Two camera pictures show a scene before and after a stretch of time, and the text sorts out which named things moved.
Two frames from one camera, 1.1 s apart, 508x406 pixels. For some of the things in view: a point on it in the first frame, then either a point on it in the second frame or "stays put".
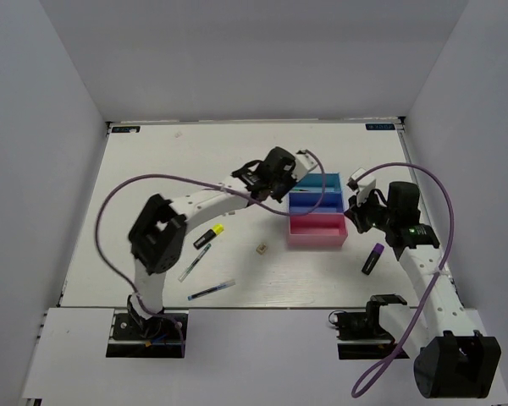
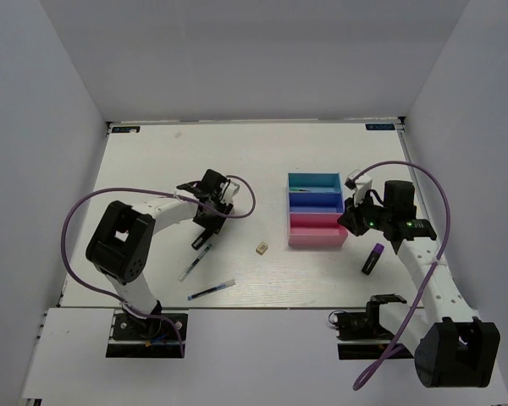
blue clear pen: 222,285 stays put
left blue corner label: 126,129 stays put
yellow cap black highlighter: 216,230 stays put
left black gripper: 291,181 -> 214,226
